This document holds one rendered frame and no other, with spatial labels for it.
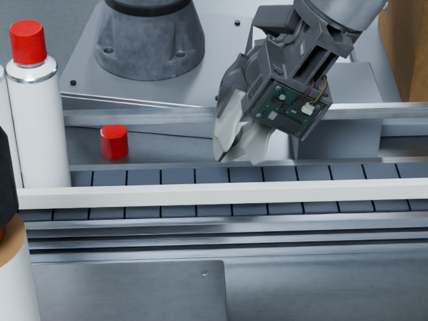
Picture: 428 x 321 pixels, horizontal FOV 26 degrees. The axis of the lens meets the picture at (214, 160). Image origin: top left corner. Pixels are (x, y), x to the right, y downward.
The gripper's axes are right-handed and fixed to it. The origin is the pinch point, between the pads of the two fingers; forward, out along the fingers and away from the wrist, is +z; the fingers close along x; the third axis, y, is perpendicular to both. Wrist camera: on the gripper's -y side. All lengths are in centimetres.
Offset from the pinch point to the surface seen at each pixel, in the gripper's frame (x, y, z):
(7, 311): -19.7, 31.7, 1.2
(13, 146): -20.1, 1.7, 9.2
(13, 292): -19.9, 31.1, -0.4
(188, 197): -2.0, 4.8, 4.4
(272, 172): 7.5, -2.3, 1.9
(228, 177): 3.5, -2.5, 4.9
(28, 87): -21.7, 2.5, 1.2
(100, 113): -12.9, -3.1, 4.2
